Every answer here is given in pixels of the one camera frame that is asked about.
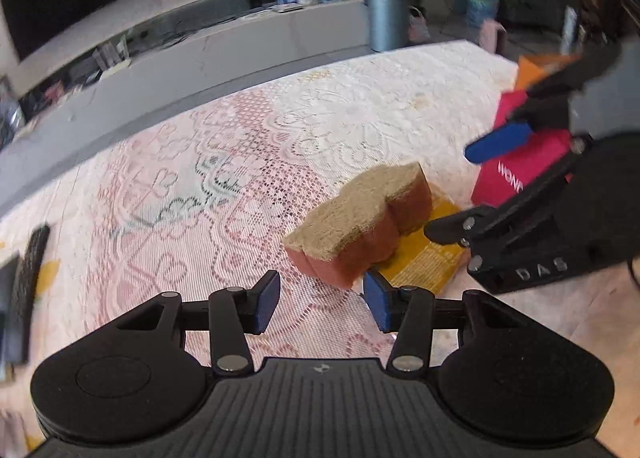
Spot grey marble television console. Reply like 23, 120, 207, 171
0, 0, 377, 215

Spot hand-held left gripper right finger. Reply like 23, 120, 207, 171
363, 272, 526, 373

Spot black remote control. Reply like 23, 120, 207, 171
4, 224, 52, 365

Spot pink container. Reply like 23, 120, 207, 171
479, 20, 509, 56

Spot red cardboard box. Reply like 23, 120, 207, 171
471, 90, 574, 209

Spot grey metal trash can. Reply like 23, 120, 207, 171
364, 0, 412, 53

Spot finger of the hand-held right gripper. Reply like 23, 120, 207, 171
424, 135, 596, 249
464, 45, 623, 163

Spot orange cardboard box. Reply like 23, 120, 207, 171
515, 54, 583, 91

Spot orange scouring sponge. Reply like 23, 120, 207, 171
284, 162, 434, 291

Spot yellow packet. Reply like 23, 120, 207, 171
372, 185, 469, 297

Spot pink woven basket bag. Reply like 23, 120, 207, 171
407, 8, 432, 44

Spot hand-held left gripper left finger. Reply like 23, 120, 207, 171
115, 270, 281, 376

